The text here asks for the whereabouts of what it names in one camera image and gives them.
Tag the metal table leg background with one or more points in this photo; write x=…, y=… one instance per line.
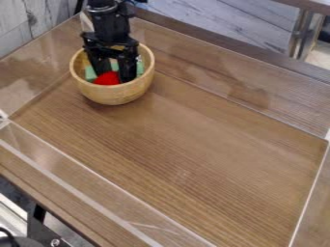
x=305, y=34

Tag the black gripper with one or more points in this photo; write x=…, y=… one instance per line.
x=124, y=49

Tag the wooden bowl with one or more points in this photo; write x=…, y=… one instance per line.
x=118, y=94

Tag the green sponge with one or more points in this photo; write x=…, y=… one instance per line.
x=91, y=75

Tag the black table leg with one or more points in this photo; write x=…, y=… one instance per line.
x=39, y=232

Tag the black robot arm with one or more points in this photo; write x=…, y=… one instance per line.
x=110, y=17

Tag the clear acrylic tray wall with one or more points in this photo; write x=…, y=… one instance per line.
x=90, y=203

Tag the red round fruit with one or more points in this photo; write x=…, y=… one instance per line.
x=109, y=78

